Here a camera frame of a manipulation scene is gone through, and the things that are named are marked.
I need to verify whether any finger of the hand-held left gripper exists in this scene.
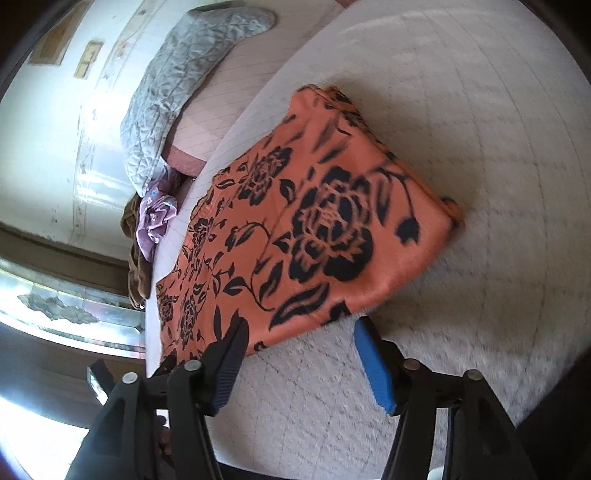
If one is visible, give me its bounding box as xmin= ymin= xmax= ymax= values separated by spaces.
xmin=88 ymin=360 xmax=116 ymax=409

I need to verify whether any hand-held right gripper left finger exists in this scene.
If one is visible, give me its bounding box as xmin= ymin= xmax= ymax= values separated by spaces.
xmin=65 ymin=316 xmax=250 ymax=480

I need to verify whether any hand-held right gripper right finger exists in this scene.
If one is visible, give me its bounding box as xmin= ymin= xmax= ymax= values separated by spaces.
xmin=353 ymin=316 xmax=539 ymax=480

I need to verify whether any orange black floral dress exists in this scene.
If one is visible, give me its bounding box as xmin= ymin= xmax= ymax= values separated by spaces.
xmin=154 ymin=84 xmax=466 ymax=377

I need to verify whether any wooden door stained glass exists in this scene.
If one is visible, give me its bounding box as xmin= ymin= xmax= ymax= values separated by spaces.
xmin=0 ymin=222 xmax=148 ymax=416

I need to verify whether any brown garment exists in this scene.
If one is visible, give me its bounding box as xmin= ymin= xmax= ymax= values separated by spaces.
xmin=121 ymin=194 xmax=153 ymax=310

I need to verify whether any purple floral cloth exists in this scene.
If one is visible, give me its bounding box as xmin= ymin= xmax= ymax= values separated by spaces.
xmin=135 ymin=178 xmax=180 ymax=261

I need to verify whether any pink bolster pillow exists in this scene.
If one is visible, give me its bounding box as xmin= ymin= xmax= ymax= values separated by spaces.
xmin=164 ymin=0 xmax=356 ymax=178

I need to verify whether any grey quilted pillow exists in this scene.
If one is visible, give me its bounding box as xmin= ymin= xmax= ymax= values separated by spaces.
xmin=120 ymin=7 xmax=278 ymax=195

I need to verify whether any small framed wall plaque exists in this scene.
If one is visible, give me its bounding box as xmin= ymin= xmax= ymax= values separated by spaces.
xmin=28 ymin=4 xmax=88 ymax=68

